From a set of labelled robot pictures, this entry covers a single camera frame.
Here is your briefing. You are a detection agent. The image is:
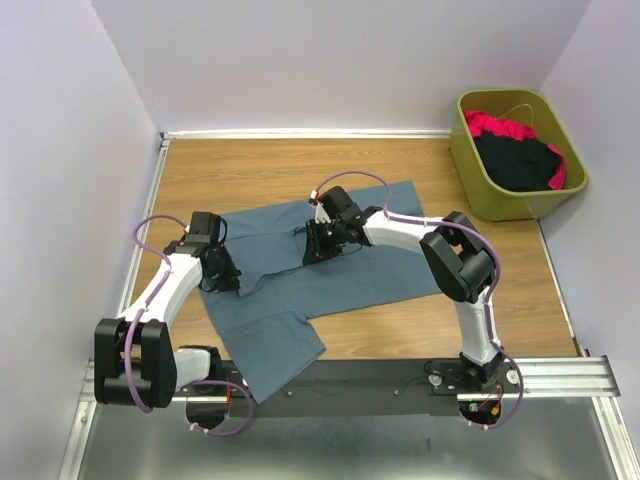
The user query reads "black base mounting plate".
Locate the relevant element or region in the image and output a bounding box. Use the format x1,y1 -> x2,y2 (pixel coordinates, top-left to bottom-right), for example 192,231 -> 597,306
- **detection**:
183,358 -> 523,429

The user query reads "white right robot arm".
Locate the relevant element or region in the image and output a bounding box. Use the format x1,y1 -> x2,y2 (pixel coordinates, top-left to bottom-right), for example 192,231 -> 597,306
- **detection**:
303,186 -> 505,390

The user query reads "blue-grey t shirt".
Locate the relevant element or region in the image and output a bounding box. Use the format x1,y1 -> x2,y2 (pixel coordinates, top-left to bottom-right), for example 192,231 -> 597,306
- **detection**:
200,200 -> 440,403

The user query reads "aluminium frame rail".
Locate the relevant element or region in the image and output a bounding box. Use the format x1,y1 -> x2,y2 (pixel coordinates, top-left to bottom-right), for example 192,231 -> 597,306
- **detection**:
79,355 -> 621,401

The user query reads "olive green plastic bin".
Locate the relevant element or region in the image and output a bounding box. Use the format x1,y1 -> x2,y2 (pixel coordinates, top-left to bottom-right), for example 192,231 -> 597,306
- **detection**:
449,88 -> 588,222

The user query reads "red t shirt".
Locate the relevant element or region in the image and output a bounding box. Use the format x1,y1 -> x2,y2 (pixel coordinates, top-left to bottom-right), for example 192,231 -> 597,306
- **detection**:
464,110 -> 567,175

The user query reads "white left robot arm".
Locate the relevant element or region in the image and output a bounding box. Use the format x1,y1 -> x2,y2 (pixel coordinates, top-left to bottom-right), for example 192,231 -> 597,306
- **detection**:
94,211 -> 241,413

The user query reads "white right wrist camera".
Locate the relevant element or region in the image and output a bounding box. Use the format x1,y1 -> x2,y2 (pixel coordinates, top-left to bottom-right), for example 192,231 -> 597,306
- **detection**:
308,190 -> 331,224

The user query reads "black t shirt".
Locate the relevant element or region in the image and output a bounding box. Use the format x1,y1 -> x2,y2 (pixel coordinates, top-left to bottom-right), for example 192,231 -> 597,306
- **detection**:
474,131 -> 566,192

